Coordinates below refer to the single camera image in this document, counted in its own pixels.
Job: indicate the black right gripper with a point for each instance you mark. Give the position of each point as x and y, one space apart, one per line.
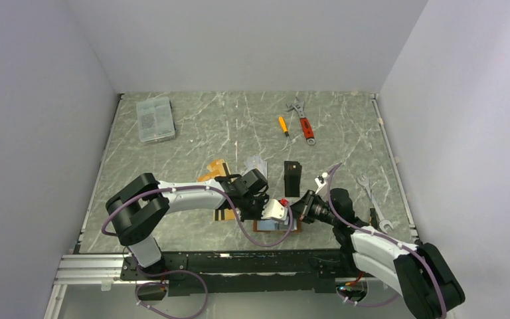
302 208

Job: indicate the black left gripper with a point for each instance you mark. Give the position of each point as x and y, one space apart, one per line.
263 211

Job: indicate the brown leather card holder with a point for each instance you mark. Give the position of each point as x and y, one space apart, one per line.
268 226

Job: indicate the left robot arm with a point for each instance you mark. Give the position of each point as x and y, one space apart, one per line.
136 210

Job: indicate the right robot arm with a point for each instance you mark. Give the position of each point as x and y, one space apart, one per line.
418 273

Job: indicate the black card wallet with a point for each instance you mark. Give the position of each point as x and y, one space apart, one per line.
292 178

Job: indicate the gold card with stripes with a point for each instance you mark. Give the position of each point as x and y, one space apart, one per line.
223 215

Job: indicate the gold card stack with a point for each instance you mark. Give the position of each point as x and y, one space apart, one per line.
217 168

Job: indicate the black yellow screwdriver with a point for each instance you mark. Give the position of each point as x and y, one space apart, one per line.
373 218

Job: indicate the silver combination wrench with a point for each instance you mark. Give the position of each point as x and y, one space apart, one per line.
384 224

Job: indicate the red adjustable wrench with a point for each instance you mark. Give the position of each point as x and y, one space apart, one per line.
298 106

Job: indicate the clear plastic parts box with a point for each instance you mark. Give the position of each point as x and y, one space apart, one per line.
155 120

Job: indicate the black aluminium base frame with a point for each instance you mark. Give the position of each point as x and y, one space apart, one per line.
187 273

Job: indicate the orange handle screwdriver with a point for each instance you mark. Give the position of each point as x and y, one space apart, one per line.
284 127

